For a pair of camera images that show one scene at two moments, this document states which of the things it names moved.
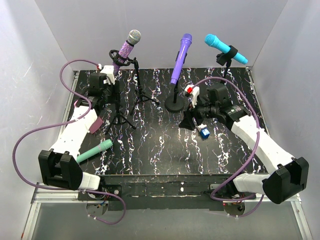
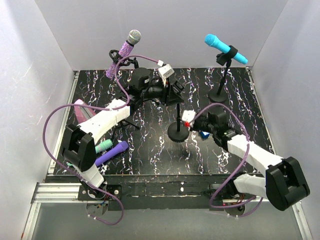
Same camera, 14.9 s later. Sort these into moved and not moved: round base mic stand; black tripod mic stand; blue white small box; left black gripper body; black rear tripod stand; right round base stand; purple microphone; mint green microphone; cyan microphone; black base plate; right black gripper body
Moved: left black gripper body; black tripod mic stand; right black gripper body; purple microphone; round base mic stand
Not moved: cyan microphone; blue white small box; right round base stand; black rear tripod stand; mint green microphone; black base plate
